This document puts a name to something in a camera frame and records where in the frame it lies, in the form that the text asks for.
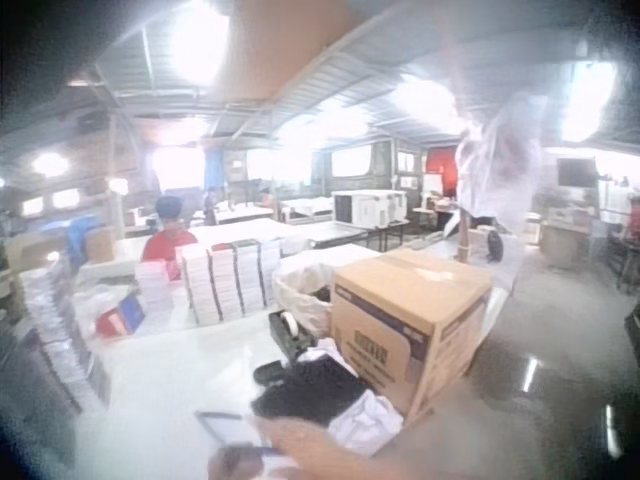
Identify person's right hand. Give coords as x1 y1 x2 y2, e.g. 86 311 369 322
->
248 416 396 480

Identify person's left hand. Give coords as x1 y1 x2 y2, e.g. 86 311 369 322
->
206 444 284 480

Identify dark pen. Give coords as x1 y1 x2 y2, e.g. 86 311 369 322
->
218 444 282 459

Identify black cloth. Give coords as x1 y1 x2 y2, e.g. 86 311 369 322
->
251 355 372 432

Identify white crumpled cloth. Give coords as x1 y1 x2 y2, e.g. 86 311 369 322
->
325 388 405 457

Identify black tape dispenser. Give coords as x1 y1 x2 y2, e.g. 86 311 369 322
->
267 309 322 362

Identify bin with white plastic liner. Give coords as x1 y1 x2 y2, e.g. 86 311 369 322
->
272 253 384 342

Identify tall stacks of white books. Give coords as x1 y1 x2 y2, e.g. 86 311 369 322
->
178 238 284 325

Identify large brown cardboard box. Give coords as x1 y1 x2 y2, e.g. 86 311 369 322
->
330 248 494 420

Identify short stack of white packets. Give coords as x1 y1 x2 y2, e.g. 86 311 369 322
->
134 259 189 315

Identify red and blue packet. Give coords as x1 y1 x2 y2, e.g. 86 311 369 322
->
96 293 147 337

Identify long white work table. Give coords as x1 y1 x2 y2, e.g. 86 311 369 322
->
191 217 314 252

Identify metal leg table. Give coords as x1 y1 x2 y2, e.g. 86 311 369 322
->
299 219 412 254

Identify clear plastic bag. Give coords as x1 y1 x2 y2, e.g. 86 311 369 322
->
73 283 137 329

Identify leaning stack of wrapped books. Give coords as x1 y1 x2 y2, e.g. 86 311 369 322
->
20 258 112 414

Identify white box machine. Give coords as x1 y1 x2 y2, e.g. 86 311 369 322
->
331 189 409 230

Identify small brown cardboard box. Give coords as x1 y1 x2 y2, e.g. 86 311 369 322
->
86 226 117 265

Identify blue curtain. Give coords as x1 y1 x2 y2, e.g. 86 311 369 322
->
202 146 224 192

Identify black bag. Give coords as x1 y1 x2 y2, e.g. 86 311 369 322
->
484 230 504 263

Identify red curtain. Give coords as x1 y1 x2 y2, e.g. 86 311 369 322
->
424 146 460 200

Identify hanging white plastic sheet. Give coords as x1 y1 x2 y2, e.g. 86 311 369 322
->
455 91 545 237

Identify dark monitor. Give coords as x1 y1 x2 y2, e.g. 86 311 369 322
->
556 156 599 190

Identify wooden post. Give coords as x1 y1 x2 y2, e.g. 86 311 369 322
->
454 203 474 265

